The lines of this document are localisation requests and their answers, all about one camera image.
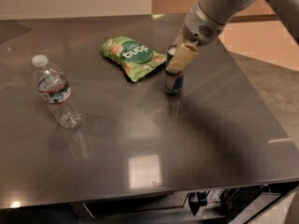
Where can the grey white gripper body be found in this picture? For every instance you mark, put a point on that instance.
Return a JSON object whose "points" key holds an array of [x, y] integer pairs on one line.
{"points": [[199, 29]]}

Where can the clear plastic water bottle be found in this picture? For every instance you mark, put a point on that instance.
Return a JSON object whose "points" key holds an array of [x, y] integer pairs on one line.
{"points": [[54, 87]]}

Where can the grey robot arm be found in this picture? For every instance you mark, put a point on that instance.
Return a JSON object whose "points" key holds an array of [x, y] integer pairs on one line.
{"points": [[286, 10]]}

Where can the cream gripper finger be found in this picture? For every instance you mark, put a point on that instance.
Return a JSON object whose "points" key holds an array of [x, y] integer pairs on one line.
{"points": [[184, 55], [179, 38]]}

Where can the green rice chip bag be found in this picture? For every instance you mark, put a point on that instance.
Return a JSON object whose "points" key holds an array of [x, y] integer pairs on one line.
{"points": [[137, 60]]}

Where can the blue silver redbull can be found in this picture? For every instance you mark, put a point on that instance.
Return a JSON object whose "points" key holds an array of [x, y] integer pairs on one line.
{"points": [[173, 82]]}

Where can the black mechanism under table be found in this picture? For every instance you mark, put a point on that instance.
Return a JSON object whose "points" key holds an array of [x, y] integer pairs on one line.
{"points": [[231, 201]]}

